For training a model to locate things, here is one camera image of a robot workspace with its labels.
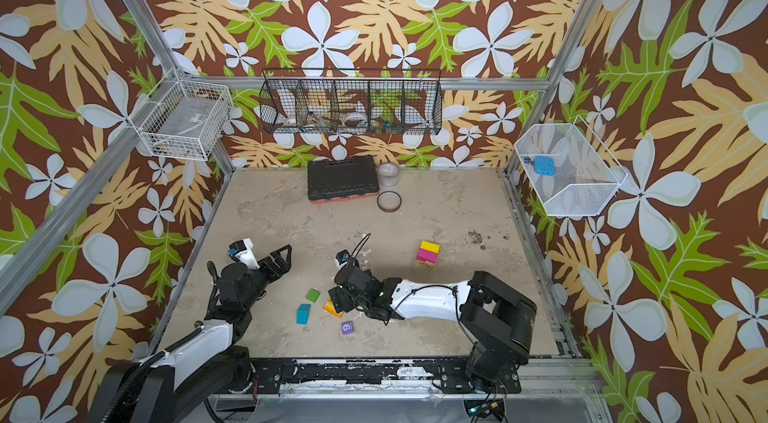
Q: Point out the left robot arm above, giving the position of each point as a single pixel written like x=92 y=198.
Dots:
x=167 y=385

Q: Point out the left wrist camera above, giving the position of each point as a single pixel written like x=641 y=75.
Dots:
x=241 y=251

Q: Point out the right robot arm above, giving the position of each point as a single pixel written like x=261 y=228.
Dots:
x=497 y=319

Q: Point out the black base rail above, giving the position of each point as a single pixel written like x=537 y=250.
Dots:
x=445 y=374

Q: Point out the white wire basket left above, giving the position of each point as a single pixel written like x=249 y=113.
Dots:
x=182 y=117

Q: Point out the blue object in basket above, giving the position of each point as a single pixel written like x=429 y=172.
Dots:
x=541 y=165

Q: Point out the green cube block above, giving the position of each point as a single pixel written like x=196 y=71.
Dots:
x=313 y=295

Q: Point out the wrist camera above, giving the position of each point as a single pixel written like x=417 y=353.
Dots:
x=241 y=251
x=342 y=258

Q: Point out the purple number cube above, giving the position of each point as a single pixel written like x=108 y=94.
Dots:
x=347 y=328

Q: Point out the white wire basket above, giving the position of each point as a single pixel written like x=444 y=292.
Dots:
x=588 y=175
x=182 y=117

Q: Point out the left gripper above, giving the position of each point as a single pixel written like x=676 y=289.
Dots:
x=283 y=266

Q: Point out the magenta wood block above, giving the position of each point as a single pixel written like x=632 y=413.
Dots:
x=427 y=257

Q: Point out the brown tape roll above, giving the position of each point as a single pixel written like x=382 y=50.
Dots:
x=389 y=201

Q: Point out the orange cylinder block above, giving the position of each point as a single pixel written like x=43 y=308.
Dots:
x=329 y=307

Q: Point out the white tape roll in basket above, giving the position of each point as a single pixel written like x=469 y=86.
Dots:
x=354 y=120

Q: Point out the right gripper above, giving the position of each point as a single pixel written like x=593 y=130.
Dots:
x=343 y=295

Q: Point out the teal wood block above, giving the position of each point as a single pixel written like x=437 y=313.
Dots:
x=302 y=314

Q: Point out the white wire basket right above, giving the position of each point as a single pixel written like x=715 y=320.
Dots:
x=588 y=175

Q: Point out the black wire basket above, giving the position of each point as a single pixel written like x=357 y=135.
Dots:
x=395 y=101

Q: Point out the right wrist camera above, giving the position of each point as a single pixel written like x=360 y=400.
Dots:
x=342 y=258

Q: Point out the black tool case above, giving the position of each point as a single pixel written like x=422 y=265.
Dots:
x=330 y=180

